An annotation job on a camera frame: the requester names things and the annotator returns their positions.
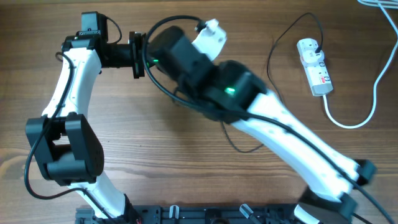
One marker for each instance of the white power strip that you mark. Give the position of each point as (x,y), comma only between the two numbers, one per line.
(318,77)

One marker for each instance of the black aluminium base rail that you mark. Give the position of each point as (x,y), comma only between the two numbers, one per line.
(269,214)

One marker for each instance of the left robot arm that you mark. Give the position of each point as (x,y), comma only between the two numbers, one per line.
(63,144)

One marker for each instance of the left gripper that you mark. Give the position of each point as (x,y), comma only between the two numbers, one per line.
(136,50)

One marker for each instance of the white charger plug adapter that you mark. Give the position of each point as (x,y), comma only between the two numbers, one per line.
(310,58)

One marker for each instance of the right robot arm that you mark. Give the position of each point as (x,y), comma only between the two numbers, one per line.
(231,93)

